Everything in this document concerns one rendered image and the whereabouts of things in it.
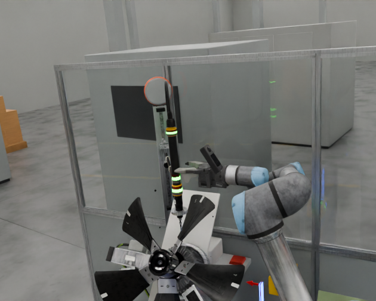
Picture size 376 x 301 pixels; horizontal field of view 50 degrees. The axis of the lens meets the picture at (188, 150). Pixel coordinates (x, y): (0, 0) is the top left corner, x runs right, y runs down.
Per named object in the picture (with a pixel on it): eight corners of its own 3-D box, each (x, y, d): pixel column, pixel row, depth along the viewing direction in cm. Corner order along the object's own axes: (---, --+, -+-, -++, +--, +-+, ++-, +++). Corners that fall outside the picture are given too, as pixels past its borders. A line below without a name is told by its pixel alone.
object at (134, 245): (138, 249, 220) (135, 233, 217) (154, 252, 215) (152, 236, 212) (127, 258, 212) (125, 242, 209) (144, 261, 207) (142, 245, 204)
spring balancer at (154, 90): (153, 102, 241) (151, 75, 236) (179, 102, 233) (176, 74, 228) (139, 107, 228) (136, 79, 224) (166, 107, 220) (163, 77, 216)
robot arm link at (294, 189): (310, 167, 112) (295, 154, 160) (272, 183, 114) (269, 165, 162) (326, 206, 111) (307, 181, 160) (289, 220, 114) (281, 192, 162)
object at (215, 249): (200, 249, 256) (199, 233, 253) (223, 253, 249) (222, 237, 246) (187, 263, 242) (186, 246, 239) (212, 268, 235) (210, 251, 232)
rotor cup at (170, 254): (157, 253, 194) (144, 248, 183) (185, 248, 189) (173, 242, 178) (158, 284, 187) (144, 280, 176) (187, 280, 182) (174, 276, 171)
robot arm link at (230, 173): (234, 169, 150) (242, 162, 157) (222, 168, 152) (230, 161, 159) (235, 188, 152) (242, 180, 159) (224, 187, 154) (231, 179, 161)
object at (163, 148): (159, 157, 234) (157, 143, 232) (171, 156, 235) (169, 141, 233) (160, 162, 225) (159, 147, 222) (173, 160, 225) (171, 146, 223)
